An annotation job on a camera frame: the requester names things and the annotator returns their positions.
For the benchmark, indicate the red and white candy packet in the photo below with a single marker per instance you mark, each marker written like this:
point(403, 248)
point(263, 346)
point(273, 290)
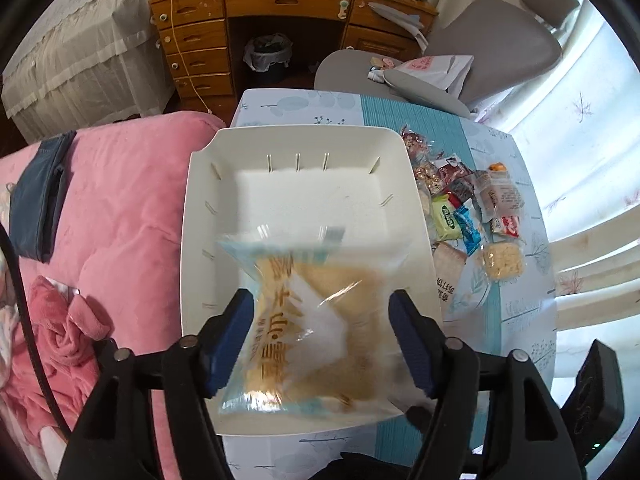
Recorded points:
point(508, 226)

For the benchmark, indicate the white curtain with flowers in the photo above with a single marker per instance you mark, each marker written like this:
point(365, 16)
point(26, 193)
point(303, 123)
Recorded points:
point(577, 129)

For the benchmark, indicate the green snack packet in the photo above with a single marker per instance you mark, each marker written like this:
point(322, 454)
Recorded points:
point(442, 213)

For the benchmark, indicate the nut mix clear packet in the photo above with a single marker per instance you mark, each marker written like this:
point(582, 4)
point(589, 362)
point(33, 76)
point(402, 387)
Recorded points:
point(419, 152)

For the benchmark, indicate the pink crumpled clothing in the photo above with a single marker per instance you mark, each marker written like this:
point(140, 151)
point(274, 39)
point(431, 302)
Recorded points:
point(65, 329)

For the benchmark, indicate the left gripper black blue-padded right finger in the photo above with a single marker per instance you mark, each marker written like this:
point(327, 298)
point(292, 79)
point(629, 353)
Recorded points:
point(494, 415)

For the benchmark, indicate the trash bin with bag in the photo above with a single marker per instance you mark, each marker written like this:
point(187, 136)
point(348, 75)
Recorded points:
point(263, 53)

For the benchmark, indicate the clear brown cake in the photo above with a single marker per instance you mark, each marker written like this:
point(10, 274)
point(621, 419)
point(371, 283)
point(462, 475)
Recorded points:
point(496, 194)

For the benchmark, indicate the yellow puffed rice cake packet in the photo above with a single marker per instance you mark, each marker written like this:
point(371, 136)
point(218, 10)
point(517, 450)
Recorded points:
point(502, 260)

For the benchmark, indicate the wooden desk with drawers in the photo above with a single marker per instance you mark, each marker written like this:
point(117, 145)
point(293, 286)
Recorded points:
point(204, 42)

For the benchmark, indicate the dark red snack packet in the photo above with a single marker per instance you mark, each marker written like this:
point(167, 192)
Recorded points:
point(451, 168)

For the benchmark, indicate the clear bag of rice crackers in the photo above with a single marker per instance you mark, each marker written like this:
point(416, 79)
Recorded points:
point(320, 343)

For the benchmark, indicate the white lace fabric cover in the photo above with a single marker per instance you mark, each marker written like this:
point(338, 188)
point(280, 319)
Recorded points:
point(86, 63)

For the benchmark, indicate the teal floral tablecloth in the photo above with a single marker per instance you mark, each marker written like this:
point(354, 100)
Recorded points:
point(516, 314)

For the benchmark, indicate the orange oats bar packet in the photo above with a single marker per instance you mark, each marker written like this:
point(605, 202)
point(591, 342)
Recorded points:
point(498, 169)

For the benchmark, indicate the dark blue folded cloth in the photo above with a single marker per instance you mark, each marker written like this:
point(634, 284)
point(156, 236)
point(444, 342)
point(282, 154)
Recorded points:
point(38, 197)

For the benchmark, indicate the pink bed quilt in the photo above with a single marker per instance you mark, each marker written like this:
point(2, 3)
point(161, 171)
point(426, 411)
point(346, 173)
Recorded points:
point(119, 234)

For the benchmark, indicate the beige soda cracker packet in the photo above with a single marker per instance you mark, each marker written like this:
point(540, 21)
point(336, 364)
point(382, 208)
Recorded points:
point(449, 264)

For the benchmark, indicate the white and pink paper bag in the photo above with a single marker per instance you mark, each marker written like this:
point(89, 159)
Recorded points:
point(444, 72)

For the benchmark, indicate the blue snack packet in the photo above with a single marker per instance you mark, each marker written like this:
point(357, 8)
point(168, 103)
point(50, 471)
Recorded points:
point(471, 229)

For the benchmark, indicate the grey office chair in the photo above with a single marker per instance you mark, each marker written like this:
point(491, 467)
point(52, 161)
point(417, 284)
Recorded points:
point(510, 46)

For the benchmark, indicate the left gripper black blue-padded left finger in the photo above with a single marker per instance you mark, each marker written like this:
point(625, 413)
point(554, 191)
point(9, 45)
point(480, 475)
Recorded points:
point(115, 438)

